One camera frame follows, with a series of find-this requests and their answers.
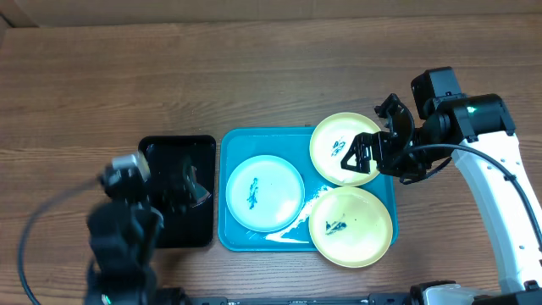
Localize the yellow plate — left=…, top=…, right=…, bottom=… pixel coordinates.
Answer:
left=309, top=112, right=380, bottom=186
left=308, top=186, right=393, bottom=269

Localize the light blue plate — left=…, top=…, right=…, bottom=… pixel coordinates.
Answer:
left=225, top=155, right=305, bottom=233

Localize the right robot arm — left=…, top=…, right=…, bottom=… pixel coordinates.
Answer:
left=340, top=92, right=541, bottom=304

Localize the black water tray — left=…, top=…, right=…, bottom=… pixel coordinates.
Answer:
left=138, top=135, right=216, bottom=248

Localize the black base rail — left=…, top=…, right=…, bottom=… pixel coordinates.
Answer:
left=190, top=292, right=412, bottom=305

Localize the teal plastic tray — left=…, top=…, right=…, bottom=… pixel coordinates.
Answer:
left=217, top=126, right=400, bottom=253

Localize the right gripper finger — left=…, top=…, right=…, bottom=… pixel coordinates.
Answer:
left=340, top=132, right=383, bottom=174
left=374, top=93, right=415, bottom=140

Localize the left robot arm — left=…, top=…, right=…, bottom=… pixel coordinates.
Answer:
left=84, top=166, right=163, bottom=305

